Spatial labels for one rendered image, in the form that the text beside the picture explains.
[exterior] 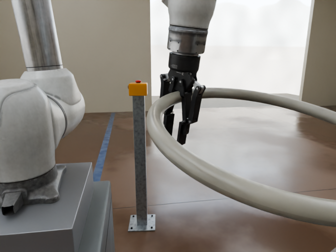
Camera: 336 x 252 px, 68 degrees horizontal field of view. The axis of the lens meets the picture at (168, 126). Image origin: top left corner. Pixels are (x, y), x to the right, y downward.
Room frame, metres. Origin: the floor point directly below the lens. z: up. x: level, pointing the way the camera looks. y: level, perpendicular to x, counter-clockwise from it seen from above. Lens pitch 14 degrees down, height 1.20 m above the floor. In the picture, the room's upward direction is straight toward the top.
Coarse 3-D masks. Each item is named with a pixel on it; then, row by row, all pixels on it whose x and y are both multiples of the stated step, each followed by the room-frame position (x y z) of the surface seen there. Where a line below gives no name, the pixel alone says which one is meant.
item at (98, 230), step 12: (96, 192) 0.72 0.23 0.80; (108, 192) 0.73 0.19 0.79; (96, 204) 0.65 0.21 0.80; (108, 204) 0.69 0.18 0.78; (96, 216) 0.59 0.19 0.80; (108, 216) 0.67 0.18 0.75; (84, 228) 0.54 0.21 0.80; (96, 228) 0.54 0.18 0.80; (108, 228) 0.64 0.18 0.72; (84, 240) 0.50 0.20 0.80; (96, 240) 0.50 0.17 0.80; (108, 240) 0.62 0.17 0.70
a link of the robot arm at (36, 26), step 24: (24, 0) 0.71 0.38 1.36; (48, 0) 0.76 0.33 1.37; (24, 24) 0.71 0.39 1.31; (48, 24) 0.74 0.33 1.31; (24, 48) 0.72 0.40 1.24; (48, 48) 0.73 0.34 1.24; (24, 72) 0.73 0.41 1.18; (48, 72) 0.72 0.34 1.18; (48, 96) 0.68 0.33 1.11; (72, 96) 0.75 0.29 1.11; (72, 120) 0.72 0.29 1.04
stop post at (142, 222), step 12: (132, 84) 1.63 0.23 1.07; (144, 84) 1.63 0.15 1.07; (132, 96) 1.65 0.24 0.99; (144, 96) 1.71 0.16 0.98; (144, 108) 1.67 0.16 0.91; (144, 120) 1.65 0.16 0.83; (144, 132) 1.65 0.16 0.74; (144, 144) 1.65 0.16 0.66; (144, 156) 1.65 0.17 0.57; (144, 168) 1.65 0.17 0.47; (144, 180) 1.65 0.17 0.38; (144, 192) 1.65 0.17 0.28; (144, 204) 1.65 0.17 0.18; (132, 216) 1.76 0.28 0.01; (144, 216) 1.65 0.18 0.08; (132, 228) 1.61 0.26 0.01; (144, 228) 1.61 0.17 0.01
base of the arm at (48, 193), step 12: (60, 168) 0.66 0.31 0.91; (36, 180) 0.54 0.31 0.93; (48, 180) 0.56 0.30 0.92; (60, 180) 0.61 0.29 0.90; (0, 192) 0.51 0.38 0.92; (12, 192) 0.50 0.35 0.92; (24, 192) 0.51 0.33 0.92; (36, 192) 0.53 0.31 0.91; (48, 192) 0.54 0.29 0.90; (0, 204) 0.50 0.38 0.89; (12, 204) 0.47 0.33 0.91; (24, 204) 0.51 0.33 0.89
